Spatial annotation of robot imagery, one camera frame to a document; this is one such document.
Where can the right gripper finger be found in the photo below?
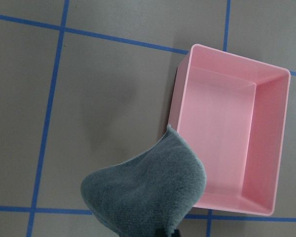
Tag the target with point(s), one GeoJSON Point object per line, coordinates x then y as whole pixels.
{"type": "Point", "coordinates": [164, 233]}

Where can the grey and pink cloth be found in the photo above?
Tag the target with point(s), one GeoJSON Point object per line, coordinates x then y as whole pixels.
{"type": "Point", "coordinates": [154, 190]}

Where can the pink plastic bin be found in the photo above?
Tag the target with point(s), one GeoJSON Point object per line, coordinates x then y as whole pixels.
{"type": "Point", "coordinates": [231, 110]}

